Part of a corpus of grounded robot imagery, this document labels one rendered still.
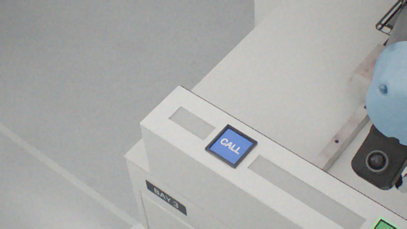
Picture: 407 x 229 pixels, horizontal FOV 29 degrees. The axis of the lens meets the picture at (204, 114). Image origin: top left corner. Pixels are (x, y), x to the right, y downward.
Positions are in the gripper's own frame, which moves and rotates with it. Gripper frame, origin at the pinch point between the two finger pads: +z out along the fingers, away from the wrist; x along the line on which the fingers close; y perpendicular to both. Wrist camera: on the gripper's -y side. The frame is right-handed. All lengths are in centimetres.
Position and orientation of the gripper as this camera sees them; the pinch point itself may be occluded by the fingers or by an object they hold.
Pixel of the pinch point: (397, 187)
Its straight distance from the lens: 93.9
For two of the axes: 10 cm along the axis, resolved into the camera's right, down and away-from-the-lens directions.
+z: 0.6, 6.1, 7.9
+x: -7.8, -4.7, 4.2
